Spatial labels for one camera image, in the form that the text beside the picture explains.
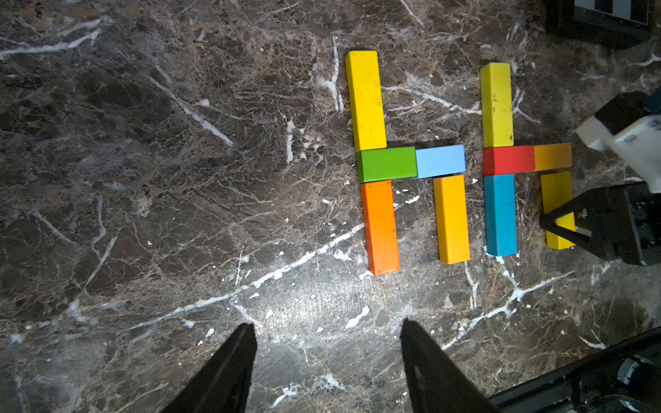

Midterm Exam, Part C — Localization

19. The red block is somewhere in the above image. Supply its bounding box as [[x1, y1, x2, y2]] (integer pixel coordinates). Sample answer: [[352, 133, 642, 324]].
[[483, 146, 535, 176]]

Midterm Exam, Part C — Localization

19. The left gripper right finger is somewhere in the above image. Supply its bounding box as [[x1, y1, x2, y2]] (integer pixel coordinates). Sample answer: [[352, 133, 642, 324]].
[[400, 318, 497, 412]]

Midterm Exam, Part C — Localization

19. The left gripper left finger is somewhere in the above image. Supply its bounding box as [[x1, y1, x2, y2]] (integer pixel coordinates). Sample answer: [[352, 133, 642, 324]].
[[164, 323, 258, 413]]

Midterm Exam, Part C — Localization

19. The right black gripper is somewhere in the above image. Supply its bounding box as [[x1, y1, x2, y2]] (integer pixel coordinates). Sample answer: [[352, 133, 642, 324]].
[[540, 182, 660, 266]]

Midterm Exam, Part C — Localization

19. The long yellow block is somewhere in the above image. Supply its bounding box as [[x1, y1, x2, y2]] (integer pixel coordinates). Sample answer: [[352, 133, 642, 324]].
[[433, 175, 471, 264]]

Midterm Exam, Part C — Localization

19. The green block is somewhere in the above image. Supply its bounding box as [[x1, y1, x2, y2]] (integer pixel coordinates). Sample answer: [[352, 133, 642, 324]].
[[356, 147, 418, 183]]

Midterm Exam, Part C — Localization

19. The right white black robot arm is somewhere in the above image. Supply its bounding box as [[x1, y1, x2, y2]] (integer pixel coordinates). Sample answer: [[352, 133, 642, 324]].
[[540, 91, 660, 266]]

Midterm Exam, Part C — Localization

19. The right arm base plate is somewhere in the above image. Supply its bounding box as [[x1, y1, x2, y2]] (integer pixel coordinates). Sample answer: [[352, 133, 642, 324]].
[[489, 327, 660, 412]]

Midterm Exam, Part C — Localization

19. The black white checkerboard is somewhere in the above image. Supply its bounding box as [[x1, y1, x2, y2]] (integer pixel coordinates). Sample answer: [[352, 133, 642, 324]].
[[545, 0, 654, 50]]

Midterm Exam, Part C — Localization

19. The small yellow block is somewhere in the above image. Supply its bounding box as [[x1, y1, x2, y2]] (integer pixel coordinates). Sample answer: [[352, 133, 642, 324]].
[[534, 143, 573, 172]]

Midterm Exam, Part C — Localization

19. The cyan block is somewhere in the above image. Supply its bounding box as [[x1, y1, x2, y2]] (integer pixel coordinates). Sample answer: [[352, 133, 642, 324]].
[[484, 174, 518, 256]]

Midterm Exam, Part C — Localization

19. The orange block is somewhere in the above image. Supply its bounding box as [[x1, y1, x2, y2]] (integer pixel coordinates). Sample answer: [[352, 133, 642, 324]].
[[361, 181, 400, 275]]

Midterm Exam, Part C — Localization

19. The light blue block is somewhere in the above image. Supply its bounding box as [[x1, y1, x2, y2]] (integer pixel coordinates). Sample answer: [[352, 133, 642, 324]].
[[416, 145, 466, 178]]

